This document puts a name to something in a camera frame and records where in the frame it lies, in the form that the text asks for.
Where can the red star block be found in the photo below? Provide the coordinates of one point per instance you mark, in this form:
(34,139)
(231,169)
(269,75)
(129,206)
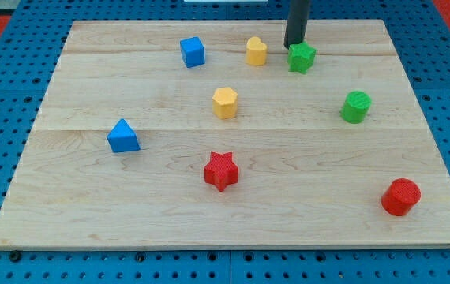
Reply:
(221,170)

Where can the green star block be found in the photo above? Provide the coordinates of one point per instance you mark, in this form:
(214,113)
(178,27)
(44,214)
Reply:
(301,57)

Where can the yellow hexagon block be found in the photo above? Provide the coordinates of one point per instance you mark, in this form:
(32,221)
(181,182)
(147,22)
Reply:
(225,103)

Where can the light wooden board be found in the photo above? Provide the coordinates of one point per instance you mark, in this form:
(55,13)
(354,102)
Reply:
(307,178)

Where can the yellow heart block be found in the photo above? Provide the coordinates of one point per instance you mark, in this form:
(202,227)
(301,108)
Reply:
(256,51)

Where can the blue cube block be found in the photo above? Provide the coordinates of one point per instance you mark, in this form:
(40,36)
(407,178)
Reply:
(193,52)

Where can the blue triangle block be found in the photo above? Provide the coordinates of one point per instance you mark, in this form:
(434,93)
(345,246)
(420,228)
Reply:
(122,138)

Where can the green cylinder block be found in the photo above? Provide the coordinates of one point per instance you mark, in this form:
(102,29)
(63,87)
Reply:
(355,107)

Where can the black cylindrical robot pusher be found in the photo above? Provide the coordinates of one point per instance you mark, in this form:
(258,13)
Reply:
(297,19)

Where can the red cylinder block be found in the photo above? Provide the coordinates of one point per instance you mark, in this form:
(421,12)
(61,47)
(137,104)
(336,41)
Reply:
(401,196)

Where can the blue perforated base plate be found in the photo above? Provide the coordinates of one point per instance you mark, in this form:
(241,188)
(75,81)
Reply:
(29,49)

